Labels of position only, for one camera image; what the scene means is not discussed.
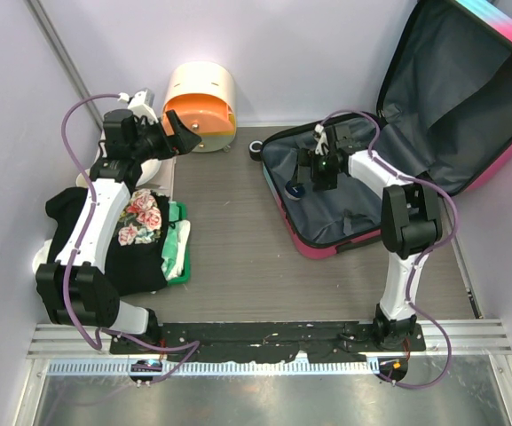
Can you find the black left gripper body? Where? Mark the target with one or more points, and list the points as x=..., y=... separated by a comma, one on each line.
x=161, y=146

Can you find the black floral print shirt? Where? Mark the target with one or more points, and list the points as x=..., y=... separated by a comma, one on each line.
x=134, y=257

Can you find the white slotted cable duct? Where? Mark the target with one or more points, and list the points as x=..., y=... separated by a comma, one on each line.
x=136, y=367

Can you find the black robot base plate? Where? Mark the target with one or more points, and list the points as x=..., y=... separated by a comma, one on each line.
x=273, y=342

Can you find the yellow ceramic mug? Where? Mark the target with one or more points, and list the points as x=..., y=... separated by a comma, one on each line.
x=80, y=181

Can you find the white paper plate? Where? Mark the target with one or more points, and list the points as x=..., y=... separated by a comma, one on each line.
x=149, y=168

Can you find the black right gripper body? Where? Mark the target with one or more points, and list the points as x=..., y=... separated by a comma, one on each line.
x=322, y=162

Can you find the aluminium frame rail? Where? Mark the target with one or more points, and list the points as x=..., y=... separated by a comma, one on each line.
x=467, y=337

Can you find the green plastic tray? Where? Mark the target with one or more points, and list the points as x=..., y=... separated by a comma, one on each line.
x=180, y=272

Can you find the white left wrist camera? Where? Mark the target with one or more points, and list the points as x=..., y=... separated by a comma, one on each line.
x=141, y=105

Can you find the pink and teal children's suitcase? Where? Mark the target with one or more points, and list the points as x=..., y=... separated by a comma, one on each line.
x=443, y=114

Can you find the green tie-dye garment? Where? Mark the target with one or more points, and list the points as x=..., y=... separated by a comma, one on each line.
x=169, y=249

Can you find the pastel three-drawer storage box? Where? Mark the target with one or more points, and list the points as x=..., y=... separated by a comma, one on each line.
x=203, y=95

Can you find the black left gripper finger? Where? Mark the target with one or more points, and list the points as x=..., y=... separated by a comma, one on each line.
x=171, y=123
x=185, y=141

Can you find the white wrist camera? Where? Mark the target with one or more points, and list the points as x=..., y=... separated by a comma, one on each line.
x=141, y=105
x=320, y=136

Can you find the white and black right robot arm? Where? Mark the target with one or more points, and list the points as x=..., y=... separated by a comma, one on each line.
x=410, y=224

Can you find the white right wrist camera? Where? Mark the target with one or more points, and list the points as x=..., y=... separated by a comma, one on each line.
x=320, y=136

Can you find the white towel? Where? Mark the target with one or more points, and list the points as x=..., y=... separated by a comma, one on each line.
x=41, y=256

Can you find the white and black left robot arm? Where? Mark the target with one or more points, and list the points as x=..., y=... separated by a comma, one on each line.
x=74, y=287

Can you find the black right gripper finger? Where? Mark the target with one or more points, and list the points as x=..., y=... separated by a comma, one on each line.
x=325, y=182
x=302, y=171

